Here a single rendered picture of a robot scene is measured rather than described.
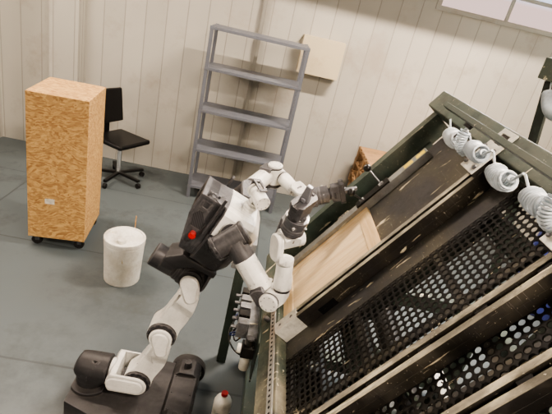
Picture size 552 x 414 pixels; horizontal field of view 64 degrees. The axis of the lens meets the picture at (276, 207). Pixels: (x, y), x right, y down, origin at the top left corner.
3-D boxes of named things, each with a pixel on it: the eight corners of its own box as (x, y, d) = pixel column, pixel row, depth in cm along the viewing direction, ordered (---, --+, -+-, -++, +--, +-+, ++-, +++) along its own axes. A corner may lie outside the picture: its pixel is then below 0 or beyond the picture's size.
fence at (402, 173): (286, 272, 240) (281, 267, 238) (430, 153, 210) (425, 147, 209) (286, 277, 235) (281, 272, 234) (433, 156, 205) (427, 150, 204)
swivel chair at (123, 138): (149, 174, 529) (158, 94, 489) (137, 195, 474) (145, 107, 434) (97, 164, 521) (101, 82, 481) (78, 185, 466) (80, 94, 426)
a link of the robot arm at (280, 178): (297, 196, 228) (280, 179, 242) (301, 179, 223) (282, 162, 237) (279, 200, 223) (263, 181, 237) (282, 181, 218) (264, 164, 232)
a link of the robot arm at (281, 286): (289, 271, 163) (284, 315, 170) (298, 259, 172) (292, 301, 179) (263, 264, 166) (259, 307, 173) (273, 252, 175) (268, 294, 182)
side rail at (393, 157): (293, 255, 264) (280, 243, 261) (446, 126, 229) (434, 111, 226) (293, 259, 259) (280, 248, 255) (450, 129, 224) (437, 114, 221)
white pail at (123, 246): (109, 261, 360) (112, 210, 340) (146, 269, 362) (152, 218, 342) (94, 284, 331) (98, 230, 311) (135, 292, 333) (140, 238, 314)
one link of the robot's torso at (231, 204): (159, 255, 182) (204, 190, 170) (178, 219, 213) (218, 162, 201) (221, 291, 189) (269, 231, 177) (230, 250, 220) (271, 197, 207)
